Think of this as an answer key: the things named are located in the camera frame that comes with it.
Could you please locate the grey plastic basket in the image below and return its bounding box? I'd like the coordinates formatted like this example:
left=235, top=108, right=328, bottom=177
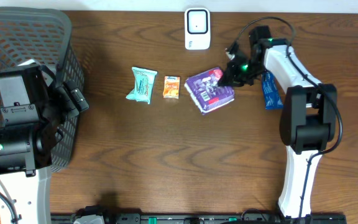
left=0, top=7, right=85, bottom=172

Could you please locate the blue Oreo cookie pack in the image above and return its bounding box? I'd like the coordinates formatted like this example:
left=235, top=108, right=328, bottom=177
left=262, top=72, right=283, bottom=110

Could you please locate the green wet wipes pack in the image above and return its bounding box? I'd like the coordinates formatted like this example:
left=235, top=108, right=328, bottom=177
left=126, top=67, right=158, bottom=105

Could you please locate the white barcode scanner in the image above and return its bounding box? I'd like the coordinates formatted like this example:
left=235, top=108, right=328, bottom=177
left=184, top=7, right=211, bottom=50

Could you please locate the red purple pad pack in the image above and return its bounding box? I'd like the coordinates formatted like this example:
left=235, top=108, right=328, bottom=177
left=184, top=67, right=234, bottom=114

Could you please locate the orange tissue pack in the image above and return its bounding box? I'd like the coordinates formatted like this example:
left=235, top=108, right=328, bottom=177
left=163, top=76, right=180, bottom=99

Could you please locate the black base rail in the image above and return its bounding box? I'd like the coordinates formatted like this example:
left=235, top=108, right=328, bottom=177
left=51, top=205, right=347, bottom=224

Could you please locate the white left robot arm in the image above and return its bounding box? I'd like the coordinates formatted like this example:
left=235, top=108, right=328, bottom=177
left=0, top=63, right=89, bottom=223

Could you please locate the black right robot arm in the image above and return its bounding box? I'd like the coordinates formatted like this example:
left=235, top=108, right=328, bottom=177
left=218, top=26, right=342, bottom=220

